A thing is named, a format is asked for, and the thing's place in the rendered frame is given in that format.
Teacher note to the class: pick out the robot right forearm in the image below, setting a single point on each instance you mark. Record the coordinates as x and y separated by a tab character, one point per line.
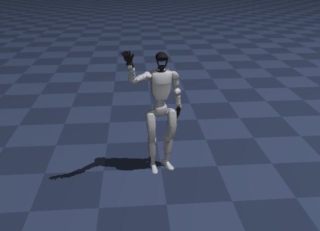
131	72

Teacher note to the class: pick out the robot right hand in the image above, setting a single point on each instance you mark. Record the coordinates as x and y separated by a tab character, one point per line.
128	58

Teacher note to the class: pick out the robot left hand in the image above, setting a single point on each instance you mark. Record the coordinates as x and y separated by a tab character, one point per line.
178	111

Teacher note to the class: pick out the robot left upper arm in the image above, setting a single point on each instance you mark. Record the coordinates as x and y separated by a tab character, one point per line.
175	83

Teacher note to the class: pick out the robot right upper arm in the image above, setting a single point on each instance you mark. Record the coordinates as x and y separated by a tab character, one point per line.
146	76

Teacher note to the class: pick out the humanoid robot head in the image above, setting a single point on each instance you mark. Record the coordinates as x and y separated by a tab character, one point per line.
161	56

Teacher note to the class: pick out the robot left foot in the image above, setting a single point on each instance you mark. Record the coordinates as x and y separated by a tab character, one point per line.
167	165

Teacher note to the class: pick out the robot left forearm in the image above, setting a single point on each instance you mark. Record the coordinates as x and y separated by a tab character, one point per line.
178	101

